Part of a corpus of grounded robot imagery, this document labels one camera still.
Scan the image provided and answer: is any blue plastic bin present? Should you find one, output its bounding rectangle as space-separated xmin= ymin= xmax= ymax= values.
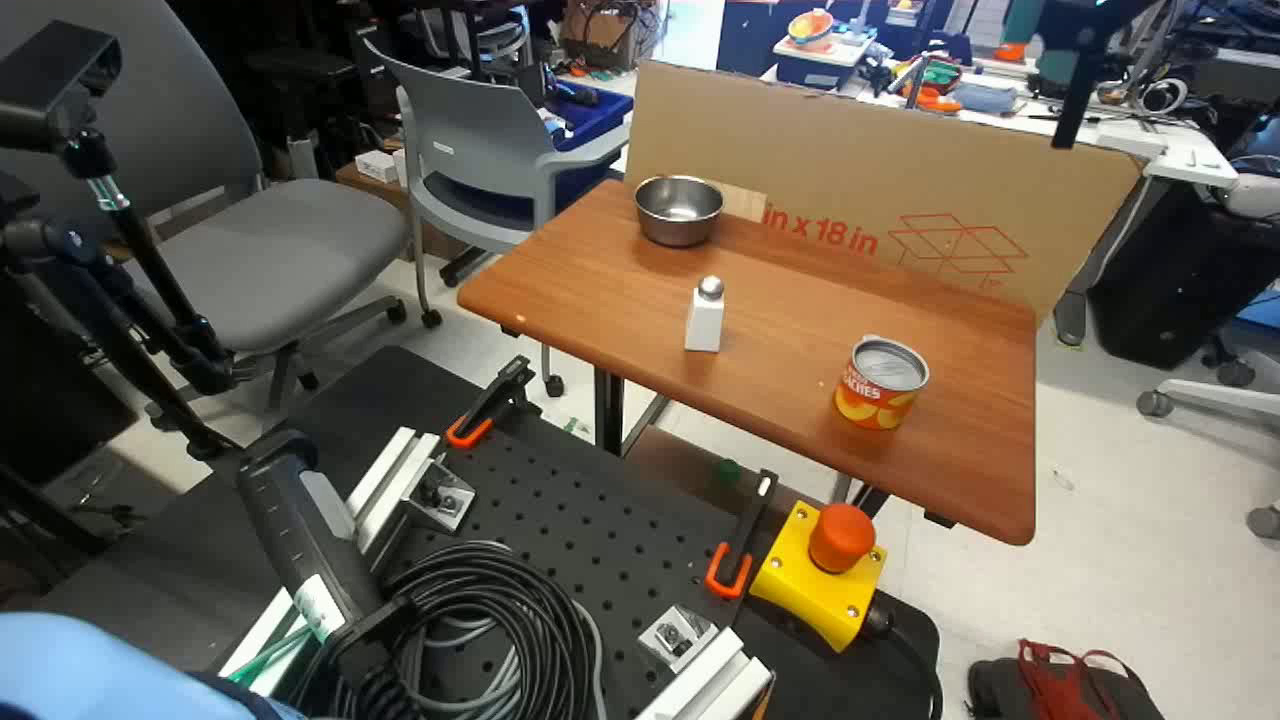
xmin=536 ymin=77 xmax=634 ymax=154

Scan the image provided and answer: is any office chair wheel base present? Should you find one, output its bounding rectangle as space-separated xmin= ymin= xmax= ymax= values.
xmin=1137 ymin=374 xmax=1280 ymax=432

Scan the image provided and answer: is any aluminium profile rail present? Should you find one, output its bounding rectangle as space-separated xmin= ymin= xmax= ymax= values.
xmin=634 ymin=605 xmax=776 ymax=720
xmin=215 ymin=423 xmax=474 ymax=683

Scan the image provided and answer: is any white background desk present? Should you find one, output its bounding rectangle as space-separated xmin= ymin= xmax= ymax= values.
xmin=765 ymin=23 xmax=1243 ymax=191

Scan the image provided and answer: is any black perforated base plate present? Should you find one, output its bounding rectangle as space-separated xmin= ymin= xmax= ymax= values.
xmin=25 ymin=345 xmax=943 ymax=720

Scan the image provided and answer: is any orange and black clamp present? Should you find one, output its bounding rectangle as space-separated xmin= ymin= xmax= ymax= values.
xmin=445 ymin=354 xmax=541 ymax=456
xmin=698 ymin=470 xmax=782 ymax=607

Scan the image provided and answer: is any black camera tripod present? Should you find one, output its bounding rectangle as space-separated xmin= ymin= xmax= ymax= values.
xmin=0 ymin=126 xmax=248 ymax=473

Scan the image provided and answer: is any silver metal bowl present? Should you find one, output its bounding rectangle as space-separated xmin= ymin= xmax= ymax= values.
xmin=630 ymin=172 xmax=727 ymax=253

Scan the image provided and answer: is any black case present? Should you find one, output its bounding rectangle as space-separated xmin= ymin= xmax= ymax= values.
xmin=1082 ymin=178 xmax=1252 ymax=374

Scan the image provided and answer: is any light blue cloth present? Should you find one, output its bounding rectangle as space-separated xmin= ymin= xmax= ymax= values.
xmin=0 ymin=607 xmax=272 ymax=720

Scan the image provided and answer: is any orange food can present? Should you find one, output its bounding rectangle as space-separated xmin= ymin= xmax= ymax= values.
xmin=832 ymin=334 xmax=935 ymax=435

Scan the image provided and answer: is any light grey plastic chair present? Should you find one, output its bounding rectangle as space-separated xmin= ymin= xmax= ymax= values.
xmin=360 ymin=36 xmax=630 ymax=400

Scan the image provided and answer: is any black coiled cable bundle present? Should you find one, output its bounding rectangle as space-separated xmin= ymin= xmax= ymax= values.
xmin=316 ymin=536 xmax=611 ymax=720

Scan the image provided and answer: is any yellow emergency stop box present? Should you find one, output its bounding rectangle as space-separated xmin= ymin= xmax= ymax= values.
xmin=744 ymin=500 xmax=886 ymax=656

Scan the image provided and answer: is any black camera on tripod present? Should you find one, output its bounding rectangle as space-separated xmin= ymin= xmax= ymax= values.
xmin=0 ymin=18 xmax=127 ymax=154

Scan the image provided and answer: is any red and black bag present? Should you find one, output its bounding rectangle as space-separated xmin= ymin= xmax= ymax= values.
xmin=964 ymin=638 xmax=1167 ymax=720

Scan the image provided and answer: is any black upright pole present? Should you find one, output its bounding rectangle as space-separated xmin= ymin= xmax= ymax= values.
xmin=1035 ymin=0 xmax=1153 ymax=154

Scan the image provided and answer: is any white salt shaker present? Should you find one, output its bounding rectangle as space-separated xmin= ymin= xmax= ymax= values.
xmin=679 ymin=271 xmax=727 ymax=358

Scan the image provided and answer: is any wooden table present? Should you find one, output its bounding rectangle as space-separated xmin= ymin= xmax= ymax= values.
xmin=456 ymin=178 xmax=1041 ymax=550

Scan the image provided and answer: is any grey padded office chair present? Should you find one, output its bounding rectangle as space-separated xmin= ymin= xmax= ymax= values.
xmin=0 ymin=0 xmax=410 ymax=418

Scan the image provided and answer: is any brown cardboard board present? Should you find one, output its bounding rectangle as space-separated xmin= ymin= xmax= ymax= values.
xmin=625 ymin=60 xmax=1153 ymax=324

